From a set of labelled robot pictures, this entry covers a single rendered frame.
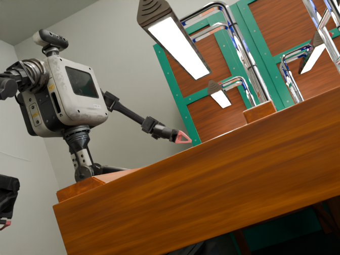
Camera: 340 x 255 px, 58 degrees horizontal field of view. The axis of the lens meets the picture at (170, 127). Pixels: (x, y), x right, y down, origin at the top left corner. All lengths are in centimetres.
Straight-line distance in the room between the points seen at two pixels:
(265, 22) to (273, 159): 208
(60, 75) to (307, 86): 170
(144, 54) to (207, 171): 312
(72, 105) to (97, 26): 256
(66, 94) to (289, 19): 174
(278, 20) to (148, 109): 166
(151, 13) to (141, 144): 279
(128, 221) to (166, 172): 12
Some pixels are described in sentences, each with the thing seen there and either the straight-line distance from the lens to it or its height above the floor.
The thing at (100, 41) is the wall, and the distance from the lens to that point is 386.
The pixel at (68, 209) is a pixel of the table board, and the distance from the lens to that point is 67.
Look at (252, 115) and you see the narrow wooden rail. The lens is 56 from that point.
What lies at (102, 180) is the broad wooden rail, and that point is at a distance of 65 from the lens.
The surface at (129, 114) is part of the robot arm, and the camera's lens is 199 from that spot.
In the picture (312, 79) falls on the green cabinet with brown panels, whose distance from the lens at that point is 246.
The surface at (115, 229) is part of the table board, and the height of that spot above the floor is 65.
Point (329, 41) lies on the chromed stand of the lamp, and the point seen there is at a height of 91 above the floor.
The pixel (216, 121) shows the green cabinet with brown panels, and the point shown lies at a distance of 241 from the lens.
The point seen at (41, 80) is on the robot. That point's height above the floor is 133.
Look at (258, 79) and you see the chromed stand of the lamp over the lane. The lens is 85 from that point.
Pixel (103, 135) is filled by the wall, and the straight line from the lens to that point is 361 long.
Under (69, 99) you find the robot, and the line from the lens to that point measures 148.
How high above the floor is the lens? 70
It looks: 9 degrees up
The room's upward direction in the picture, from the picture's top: 22 degrees counter-clockwise
